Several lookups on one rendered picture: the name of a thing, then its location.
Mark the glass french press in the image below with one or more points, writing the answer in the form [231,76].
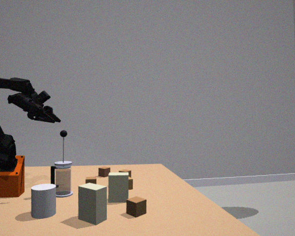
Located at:
[61,174]

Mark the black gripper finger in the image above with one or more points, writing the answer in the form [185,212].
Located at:
[42,116]
[53,116]

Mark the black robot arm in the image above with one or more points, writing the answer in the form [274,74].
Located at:
[8,160]

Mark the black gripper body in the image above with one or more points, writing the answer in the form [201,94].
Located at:
[32,108]

